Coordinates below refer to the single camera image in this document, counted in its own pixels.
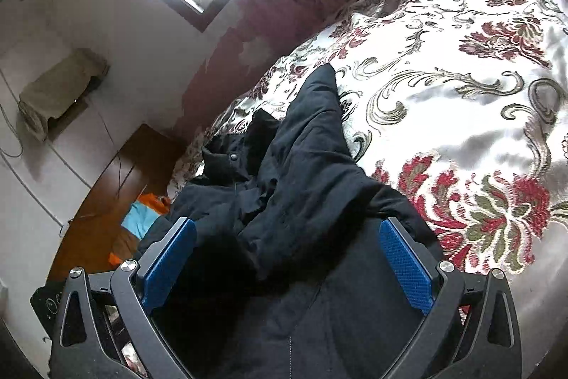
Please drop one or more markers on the floral bedspread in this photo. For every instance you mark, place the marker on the floral bedspread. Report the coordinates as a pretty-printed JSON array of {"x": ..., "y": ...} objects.
[{"x": 443, "y": 95}]

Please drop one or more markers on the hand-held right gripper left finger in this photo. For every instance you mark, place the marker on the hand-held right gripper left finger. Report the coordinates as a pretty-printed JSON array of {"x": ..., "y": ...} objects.
[{"x": 171, "y": 259}]

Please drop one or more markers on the cloth-covered air conditioner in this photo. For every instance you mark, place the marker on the cloth-covered air conditioner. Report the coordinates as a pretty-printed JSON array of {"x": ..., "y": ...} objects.
[{"x": 57, "y": 86}]

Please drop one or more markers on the wooden headboard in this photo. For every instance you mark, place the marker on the wooden headboard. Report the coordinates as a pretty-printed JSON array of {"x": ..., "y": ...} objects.
[{"x": 133, "y": 157}]

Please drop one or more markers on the light blue cloth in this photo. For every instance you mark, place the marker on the light blue cloth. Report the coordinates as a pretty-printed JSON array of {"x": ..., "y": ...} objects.
[{"x": 135, "y": 219}]

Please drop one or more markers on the black device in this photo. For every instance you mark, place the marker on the black device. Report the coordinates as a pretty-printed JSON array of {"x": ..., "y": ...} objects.
[{"x": 44, "y": 301}]

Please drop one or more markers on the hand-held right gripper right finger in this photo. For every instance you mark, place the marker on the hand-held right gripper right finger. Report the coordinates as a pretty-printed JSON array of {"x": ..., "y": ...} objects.
[{"x": 406, "y": 263}]

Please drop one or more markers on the black jacket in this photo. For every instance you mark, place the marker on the black jacket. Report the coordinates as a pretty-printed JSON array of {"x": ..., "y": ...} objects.
[{"x": 288, "y": 183}]

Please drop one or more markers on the orange cloth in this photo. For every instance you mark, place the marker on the orange cloth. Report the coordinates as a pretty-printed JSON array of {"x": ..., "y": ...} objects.
[{"x": 151, "y": 199}]

